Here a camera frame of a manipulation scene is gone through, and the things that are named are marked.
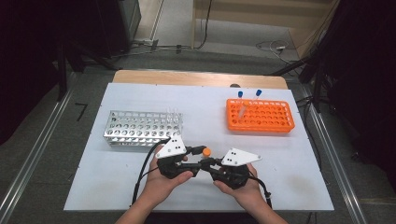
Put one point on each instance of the person's right hand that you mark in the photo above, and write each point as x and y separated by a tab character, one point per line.
246	194

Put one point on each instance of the black metal stand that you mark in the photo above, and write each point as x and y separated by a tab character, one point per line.
62	71

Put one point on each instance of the silver metal test tube rack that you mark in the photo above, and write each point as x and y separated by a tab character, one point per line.
137	130

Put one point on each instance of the light wooden table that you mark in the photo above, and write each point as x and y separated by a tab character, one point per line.
186	79

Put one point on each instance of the blue-capped test tube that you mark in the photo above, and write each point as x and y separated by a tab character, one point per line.
240	93
258	92

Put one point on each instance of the dark grey cabinet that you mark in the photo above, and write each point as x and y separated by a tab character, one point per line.
124	21

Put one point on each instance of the orange plastic test tube rack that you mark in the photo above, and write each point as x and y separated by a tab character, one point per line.
267	121

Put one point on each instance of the metal floor rail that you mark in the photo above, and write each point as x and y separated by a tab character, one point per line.
334	158
39	144

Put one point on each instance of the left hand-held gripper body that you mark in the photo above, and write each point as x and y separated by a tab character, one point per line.
171	149

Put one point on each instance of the clear test tube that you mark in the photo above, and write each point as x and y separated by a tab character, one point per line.
170	115

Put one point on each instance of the grey power strip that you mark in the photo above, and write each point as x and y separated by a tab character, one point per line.
151	43

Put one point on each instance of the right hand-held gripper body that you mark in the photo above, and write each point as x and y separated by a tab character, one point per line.
239	157

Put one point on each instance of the dark curtain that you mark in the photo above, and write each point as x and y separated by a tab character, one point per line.
25	62
367	77

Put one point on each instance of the person's left hand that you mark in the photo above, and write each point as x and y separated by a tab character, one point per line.
158	186

